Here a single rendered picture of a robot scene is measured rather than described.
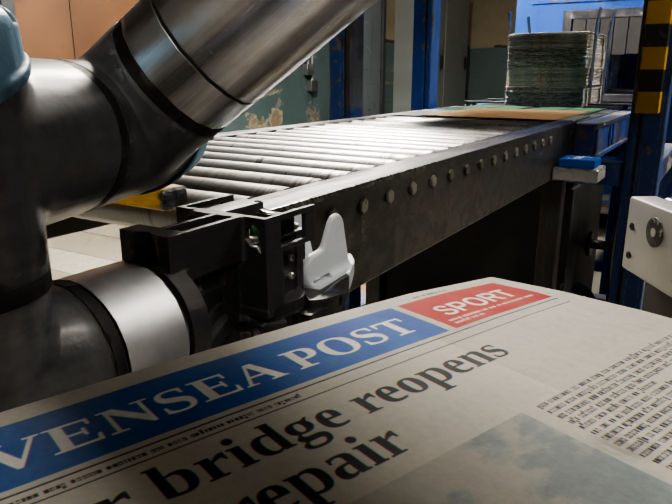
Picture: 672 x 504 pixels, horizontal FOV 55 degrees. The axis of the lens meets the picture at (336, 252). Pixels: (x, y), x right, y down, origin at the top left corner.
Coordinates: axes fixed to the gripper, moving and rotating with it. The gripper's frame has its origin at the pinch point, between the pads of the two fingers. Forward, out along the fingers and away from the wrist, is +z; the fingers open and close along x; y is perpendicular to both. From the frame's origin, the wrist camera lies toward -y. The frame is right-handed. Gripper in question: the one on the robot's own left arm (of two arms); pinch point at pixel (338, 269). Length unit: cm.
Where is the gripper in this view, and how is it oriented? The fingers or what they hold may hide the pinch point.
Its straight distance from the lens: 51.5
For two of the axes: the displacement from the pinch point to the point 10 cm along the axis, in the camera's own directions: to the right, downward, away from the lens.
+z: 5.2, -2.3, 8.2
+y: 0.0, -9.6, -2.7
